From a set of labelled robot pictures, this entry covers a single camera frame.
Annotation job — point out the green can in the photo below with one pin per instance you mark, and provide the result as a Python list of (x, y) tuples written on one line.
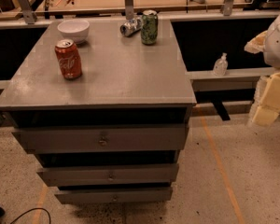
[(149, 30)]

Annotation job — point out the grey drawer cabinet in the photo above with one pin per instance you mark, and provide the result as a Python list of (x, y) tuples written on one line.
[(124, 84)]

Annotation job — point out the bottom grey drawer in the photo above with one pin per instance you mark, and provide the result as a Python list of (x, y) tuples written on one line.
[(128, 195)]

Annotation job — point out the middle metal bracket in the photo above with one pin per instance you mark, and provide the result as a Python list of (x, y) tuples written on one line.
[(128, 9)]

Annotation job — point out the red coke can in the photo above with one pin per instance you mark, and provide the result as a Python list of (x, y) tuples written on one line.
[(68, 58)]

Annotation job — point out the grey drawer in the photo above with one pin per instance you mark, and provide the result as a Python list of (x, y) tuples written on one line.
[(101, 139), (108, 175), (128, 195)]

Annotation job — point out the top grey drawer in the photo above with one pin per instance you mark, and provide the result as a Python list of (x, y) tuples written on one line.
[(101, 139)]

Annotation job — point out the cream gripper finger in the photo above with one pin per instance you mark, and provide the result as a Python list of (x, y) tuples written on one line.
[(256, 44), (266, 106)]

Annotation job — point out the clear sanitizer bottle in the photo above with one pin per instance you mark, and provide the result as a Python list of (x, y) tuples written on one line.
[(220, 66)]

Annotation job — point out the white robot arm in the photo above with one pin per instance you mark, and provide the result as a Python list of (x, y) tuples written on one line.
[(271, 51)]

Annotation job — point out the silver can lying down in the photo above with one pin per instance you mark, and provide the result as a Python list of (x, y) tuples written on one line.
[(131, 26)]

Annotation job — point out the middle grey drawer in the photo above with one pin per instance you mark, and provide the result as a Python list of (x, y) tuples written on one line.
[(108, 175)]

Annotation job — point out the left metal bracket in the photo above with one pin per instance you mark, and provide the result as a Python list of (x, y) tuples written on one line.
[(27, 12)]

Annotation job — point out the white bowl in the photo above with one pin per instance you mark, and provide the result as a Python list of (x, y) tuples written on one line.
[(77, 30)]

